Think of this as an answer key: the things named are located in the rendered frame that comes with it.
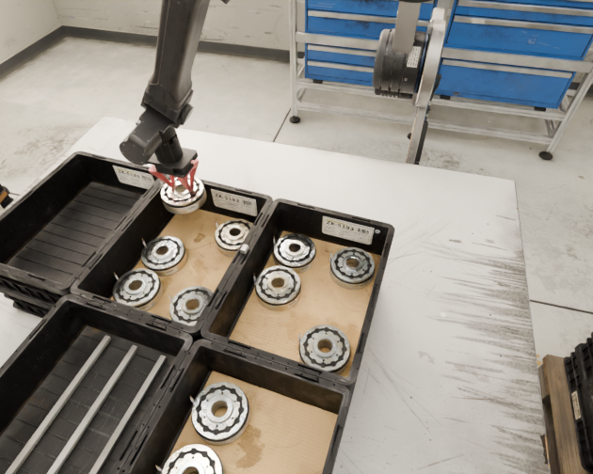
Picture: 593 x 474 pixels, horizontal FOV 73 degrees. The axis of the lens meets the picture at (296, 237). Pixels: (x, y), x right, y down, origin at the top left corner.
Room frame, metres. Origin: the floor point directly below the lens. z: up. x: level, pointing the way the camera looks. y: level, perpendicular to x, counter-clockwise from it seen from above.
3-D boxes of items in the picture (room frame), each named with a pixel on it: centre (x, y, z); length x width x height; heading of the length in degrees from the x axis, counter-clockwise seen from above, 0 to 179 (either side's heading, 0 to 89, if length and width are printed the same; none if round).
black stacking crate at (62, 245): (0.70, 0.54, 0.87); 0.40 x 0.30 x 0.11; 160
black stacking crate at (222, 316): (0.50, -0.02, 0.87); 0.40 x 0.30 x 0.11; 160
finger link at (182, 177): (0.72, 0.26, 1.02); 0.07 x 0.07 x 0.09; 69
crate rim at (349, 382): (0.50, -0.02, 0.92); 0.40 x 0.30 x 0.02; 160
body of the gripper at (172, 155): (0.72, 0.27, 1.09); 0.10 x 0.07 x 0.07; 69
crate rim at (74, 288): (0.60, 0.26, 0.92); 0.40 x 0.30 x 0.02; 160
